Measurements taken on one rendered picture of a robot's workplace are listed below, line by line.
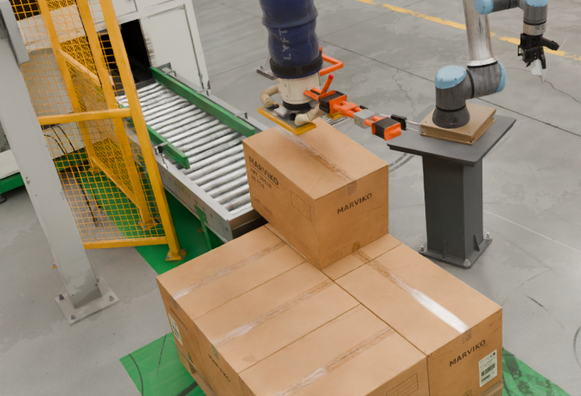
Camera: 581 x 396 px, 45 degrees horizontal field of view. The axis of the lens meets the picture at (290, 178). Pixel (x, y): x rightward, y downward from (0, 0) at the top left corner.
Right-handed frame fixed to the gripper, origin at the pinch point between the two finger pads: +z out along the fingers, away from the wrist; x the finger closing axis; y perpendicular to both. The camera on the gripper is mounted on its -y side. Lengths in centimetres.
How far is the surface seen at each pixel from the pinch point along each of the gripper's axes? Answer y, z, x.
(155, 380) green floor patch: 194, 120, 9
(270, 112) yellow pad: 113, 4, -24
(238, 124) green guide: 126, 71, -136
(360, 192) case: 82, 35, 8
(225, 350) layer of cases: 152, 62, 54
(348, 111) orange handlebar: 85, -10, 14
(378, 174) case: 73, 30, 4
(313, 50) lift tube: 91, -24, -16
